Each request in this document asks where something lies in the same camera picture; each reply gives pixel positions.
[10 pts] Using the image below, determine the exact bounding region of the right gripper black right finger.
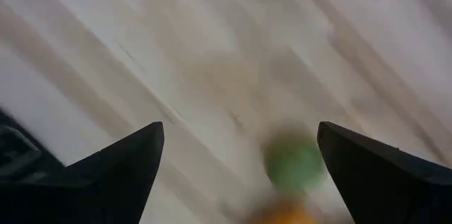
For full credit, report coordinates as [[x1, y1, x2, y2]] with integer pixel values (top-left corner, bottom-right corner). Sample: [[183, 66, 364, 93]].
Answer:
[[316, 121, 452, 224]]

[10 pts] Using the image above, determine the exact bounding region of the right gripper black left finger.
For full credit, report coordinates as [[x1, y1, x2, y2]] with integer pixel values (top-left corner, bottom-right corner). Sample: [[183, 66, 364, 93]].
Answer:
[[0, 122, 165, 224]]

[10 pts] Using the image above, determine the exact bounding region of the green avocado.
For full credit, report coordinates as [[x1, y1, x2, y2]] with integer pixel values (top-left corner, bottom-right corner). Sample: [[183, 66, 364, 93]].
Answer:
[[263, 128, 326, 191]]

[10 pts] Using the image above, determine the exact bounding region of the orange mango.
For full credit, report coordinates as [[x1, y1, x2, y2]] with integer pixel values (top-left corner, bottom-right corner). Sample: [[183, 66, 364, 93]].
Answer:
[[243, 199, 319, 224]]

